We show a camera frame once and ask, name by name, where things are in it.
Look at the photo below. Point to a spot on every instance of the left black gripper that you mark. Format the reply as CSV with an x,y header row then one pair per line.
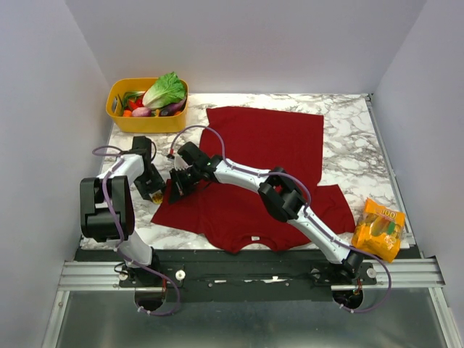
x,y
159,183

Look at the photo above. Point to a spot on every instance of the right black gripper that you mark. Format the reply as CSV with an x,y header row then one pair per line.
x,y
180,182

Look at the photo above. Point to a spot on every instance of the round gold brooch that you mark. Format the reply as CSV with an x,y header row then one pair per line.
x,y
157,198

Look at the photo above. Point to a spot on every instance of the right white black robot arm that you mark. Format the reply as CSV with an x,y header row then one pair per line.
x,y
284,197

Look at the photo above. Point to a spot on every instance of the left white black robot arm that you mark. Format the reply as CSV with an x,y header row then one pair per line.
x,y
106,208

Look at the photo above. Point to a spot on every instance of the yellow plastic basket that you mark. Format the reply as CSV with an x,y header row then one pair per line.
x,y
153,124

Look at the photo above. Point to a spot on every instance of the pink radish toy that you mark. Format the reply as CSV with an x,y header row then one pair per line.
x,y
142,112

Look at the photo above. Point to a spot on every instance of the red pepper toy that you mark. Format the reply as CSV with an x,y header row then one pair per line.
x,y
134,104

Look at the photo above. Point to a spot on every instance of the green lettuce toy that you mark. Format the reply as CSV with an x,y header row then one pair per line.
x,y
168,89

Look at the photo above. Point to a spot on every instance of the orange snack bag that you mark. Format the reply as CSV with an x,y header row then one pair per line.
x,y
379,231

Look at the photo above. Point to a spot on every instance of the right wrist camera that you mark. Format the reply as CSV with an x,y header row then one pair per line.
x,y
179,163

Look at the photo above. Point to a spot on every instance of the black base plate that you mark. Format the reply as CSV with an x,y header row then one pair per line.
x,y
249,276

